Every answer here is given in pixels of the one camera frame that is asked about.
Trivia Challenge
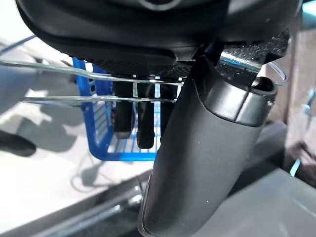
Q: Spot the grey right robot leg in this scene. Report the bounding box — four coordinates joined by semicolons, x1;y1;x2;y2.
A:
0;130;37;158

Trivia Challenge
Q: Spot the blue plastic shopping basket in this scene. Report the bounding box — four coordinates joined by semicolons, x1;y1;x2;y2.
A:
71;56;188;162

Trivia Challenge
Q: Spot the brown cover sheet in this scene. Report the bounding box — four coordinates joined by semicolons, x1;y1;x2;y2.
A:
287;29;316;173

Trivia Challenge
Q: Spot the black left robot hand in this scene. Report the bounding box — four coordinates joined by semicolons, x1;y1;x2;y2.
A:
14;0;304;236

